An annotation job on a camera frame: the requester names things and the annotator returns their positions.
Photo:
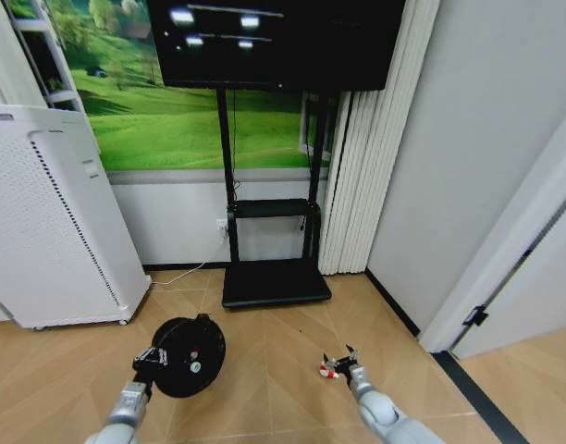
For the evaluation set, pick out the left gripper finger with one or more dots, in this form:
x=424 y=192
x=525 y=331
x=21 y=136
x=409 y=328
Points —
x=146 y=354
x=162 y=357

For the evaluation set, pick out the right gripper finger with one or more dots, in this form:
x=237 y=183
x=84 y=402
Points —
x=329 y=359
x=352 y=351

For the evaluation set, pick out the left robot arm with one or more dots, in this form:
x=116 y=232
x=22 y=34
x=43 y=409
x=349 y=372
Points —
x=126 y=411

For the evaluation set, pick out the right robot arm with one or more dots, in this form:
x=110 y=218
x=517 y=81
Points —
x=380 y=411

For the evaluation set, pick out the black television floor stand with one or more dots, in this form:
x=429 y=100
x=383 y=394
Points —
x=276 y=289

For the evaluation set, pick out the black floor threshold strip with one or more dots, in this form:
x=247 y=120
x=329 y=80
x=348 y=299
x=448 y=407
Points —
x=482 y=398

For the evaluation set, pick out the red white crumpled wrapper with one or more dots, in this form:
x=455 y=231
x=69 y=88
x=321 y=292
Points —
x=328 y=371

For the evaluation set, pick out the green white round lid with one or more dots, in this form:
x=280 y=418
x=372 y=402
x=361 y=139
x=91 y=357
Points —
x=195 y=367

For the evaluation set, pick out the black door hinge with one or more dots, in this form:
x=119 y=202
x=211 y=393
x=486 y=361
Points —
x=476 y=316

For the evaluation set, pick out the white air purifier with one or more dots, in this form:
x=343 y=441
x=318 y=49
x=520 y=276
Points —
x=47 y=222

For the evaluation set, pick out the white pleated curtain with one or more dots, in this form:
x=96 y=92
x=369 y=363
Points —
x=361 y=185

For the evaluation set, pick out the white door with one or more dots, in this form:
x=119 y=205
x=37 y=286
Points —
x=519 y=259

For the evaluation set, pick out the white ladder shelf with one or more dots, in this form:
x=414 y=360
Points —
x=56 y=60

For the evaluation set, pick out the black television screen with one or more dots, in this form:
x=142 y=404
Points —
x=274 y=46

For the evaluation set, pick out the white wall socket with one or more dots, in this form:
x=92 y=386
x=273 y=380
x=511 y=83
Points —
x=222 y=226

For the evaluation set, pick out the green meadow wall poster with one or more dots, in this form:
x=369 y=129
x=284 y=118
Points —
x=172 y=125

